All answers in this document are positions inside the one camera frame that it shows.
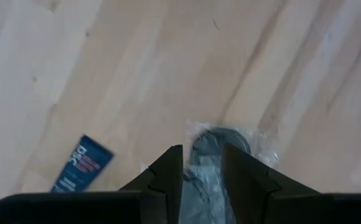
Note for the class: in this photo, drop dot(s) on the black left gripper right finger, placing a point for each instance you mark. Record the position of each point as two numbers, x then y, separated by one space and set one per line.
255 193

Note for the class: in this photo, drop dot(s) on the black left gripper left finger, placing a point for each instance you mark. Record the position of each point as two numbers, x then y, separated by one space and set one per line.
165 186

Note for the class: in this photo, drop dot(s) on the black disc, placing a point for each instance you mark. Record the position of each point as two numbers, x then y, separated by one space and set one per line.
205 186

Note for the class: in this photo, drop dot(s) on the dark blue travel tube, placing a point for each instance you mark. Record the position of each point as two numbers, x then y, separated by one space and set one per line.
81 165

